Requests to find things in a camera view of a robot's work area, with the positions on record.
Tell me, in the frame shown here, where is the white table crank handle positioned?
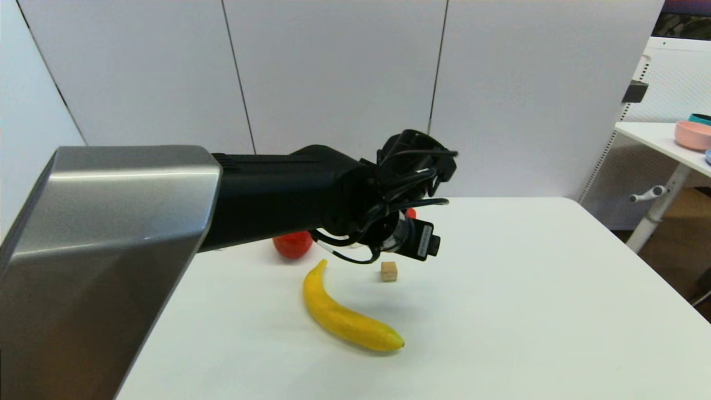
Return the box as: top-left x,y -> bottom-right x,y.
628,186 -> 667,204

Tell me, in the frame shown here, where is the black clamp box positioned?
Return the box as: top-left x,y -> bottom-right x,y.
622,80 -> 649,104

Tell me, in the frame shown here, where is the yellow banana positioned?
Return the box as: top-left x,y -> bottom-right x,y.
303,259 -> 405,352

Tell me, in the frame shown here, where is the pink bowl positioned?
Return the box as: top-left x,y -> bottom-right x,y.
675,120 -> 711,152

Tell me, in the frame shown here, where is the white perforated panel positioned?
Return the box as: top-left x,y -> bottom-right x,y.
577,36 -> 711,232

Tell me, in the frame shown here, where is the white side table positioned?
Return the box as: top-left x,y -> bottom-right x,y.
614,121 -> 711,254

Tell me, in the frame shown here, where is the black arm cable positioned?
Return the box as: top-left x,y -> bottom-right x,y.
312,228 -> 384,266

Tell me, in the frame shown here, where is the red apple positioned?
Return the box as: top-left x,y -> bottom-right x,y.
272,231 -> 314,260

